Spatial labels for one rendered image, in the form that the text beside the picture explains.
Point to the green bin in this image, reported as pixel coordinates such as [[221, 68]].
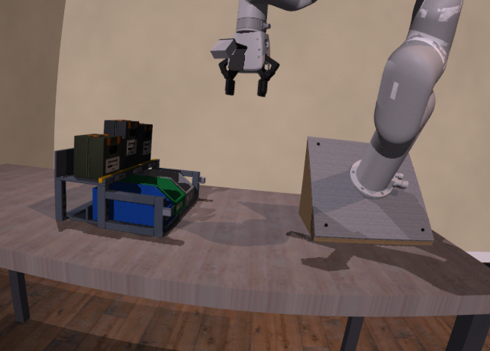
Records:
[[168, 188]]

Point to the orange flat bar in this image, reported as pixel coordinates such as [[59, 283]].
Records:
[[100, 180]]

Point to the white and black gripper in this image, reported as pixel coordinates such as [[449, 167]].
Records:
[[250, 60]]

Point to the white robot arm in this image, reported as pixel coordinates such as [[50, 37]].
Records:
[[406, 90]]

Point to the grey metal shelf rack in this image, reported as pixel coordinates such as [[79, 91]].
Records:
[[63, 171]]

